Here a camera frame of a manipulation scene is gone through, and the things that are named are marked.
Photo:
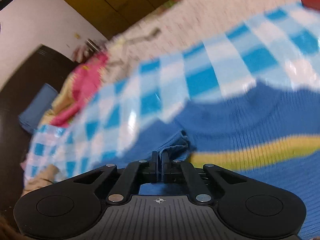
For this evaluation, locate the beige brown striped folded garment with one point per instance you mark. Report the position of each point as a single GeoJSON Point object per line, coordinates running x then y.
{"type": "Point", "coordinates": [45, 178]}

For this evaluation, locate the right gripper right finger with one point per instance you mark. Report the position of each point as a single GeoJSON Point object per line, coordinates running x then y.
{"type": "Point", "coordinates": [183, 173]}

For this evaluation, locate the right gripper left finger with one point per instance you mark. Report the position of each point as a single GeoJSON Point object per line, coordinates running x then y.
{"type": "Point", "coordinates": [131, 178]}

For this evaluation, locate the blue white checkered plastic sheet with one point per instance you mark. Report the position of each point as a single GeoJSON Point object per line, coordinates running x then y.
{"type": "Point", "coordinates": [279, 47]}

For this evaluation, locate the beige crumpled cloth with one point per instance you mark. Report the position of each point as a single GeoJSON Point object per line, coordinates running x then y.
{"type": "Point", "coordinates": [118, 48]}

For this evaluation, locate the pink yellow floral quilt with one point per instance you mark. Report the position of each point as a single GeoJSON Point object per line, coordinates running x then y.
{"type": "Point", "coordinates": [79, 87]}

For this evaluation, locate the blue pillow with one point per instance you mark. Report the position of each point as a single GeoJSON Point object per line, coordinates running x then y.
{"type": "Point", "coordinates": [31, 116]}

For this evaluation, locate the white floral bed sheet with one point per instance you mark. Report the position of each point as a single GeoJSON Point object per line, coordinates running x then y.
{"type": "Point", "coordinates": [184, 24]}

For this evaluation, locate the blue striped knit sweater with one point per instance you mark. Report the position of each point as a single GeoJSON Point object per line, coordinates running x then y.
{"type": "Point", "coordinates": [268, 134]}

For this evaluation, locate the dark wooden headboard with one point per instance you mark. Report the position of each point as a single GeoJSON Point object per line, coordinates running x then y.
{"type": "Point", "coordinates": [44, 65]}

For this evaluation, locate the red white striped cloth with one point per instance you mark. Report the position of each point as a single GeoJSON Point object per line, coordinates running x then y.
{"type": "Point", "coordinates": [84, 52]}

